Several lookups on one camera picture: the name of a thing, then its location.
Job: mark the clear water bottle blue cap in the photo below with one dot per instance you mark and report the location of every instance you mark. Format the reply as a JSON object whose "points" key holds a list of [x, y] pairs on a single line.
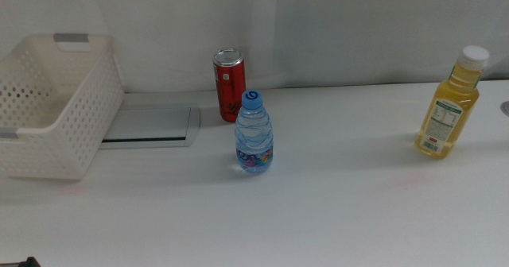
{"points": [[253, 140]]}

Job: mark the red drink can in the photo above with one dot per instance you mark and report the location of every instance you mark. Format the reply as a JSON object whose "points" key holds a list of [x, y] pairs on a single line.
{"points": [[228, 84]]}

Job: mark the yellow juice bottle white cap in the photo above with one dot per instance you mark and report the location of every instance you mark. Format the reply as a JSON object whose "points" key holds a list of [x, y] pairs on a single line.
{"points": [[445, 128]]}

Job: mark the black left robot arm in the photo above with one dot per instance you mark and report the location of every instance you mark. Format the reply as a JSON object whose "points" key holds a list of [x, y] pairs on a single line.
{"points": [[32, 263]]}

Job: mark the white fabric backdrop curtain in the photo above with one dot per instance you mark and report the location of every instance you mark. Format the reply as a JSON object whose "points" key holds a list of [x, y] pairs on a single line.
{"points": [[338, 32]]}

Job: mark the white perforated plastic basket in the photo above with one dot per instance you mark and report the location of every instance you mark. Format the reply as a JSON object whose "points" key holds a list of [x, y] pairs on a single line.
{"points": [[79, 140]]}

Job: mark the grey round table grommet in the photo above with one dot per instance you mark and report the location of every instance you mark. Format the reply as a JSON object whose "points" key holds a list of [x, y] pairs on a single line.
{"points": [[506, 109]]}

